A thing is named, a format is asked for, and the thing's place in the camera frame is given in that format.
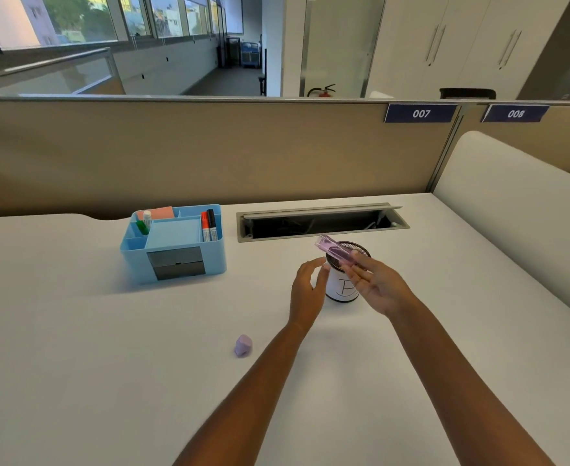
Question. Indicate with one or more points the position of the person's left hand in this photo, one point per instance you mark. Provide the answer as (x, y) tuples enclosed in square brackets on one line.
[(305, 298)]

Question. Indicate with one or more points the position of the person's right hand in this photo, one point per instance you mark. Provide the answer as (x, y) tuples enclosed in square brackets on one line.
[(384, 291)]

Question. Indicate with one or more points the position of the person's left thumb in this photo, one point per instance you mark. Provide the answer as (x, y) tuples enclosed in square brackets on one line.
[(323, 282)]

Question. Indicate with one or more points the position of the person's right thumb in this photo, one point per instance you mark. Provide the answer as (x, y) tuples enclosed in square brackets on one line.
[(362, 262)]

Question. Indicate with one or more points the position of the translucent purple pen case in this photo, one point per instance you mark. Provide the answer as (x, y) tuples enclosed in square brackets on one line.
[(336, 249)]

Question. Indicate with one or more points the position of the person's left forearm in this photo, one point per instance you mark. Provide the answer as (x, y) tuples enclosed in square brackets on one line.
[(246, 397)]

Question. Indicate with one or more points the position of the person's right forearm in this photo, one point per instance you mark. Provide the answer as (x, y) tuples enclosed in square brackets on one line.
[(459, 383)]

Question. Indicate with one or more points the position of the black mesh pen holder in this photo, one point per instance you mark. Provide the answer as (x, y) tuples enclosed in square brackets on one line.
[(340, 288)]

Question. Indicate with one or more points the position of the small purple eraser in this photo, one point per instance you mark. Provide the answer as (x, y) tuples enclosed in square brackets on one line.
[(243, 346)]

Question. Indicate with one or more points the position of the black marker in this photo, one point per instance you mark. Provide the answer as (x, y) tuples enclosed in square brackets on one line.
[(212, 223)]

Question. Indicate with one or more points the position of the red marker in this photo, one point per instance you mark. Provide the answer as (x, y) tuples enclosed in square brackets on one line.
[(205, 227)]

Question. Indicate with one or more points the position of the grey organizer drawer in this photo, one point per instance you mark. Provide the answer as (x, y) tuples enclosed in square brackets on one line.
[(178, 263)]

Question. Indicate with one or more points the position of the light blue note pad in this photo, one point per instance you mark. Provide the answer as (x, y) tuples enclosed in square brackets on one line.
[(173, 233)]

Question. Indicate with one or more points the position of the blue desk number label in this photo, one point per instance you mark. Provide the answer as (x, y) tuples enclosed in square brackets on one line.
[(515, 114), (421, 113)]

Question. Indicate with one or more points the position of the white side divider panel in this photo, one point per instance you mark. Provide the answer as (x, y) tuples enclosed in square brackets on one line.
[(518, 213)]

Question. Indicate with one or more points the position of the red fire extinguisher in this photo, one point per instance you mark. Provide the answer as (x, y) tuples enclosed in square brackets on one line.
[(322, 92)]

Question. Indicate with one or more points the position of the beige desk partition panel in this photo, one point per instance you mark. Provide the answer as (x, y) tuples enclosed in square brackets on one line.
[(207, 150), (552, 140)]

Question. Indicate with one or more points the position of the orange sticky note pad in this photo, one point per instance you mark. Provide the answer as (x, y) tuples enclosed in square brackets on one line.
[(161, 213)]

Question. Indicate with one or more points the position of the white capped glue stick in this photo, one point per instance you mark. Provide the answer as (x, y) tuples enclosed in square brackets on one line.
[(147, 217)]

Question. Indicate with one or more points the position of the light blue desk organizer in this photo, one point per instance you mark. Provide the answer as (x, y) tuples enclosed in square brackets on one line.
[(134, 252)]

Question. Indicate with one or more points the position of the black chair back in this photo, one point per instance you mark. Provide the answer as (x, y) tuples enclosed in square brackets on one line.
[(467, 93)]

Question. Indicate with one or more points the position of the frosted glass door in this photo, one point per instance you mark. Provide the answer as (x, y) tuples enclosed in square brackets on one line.
[(340, 43)]

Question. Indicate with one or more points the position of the blue trolley cart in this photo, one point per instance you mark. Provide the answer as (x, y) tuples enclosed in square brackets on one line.
[(250, 54)]

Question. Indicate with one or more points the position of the row of windows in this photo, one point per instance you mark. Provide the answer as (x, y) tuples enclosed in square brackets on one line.
[(105, 19)]

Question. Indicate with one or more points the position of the glass balustrade with metal rail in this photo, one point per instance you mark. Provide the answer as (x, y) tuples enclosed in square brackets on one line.
[(47, 75)]

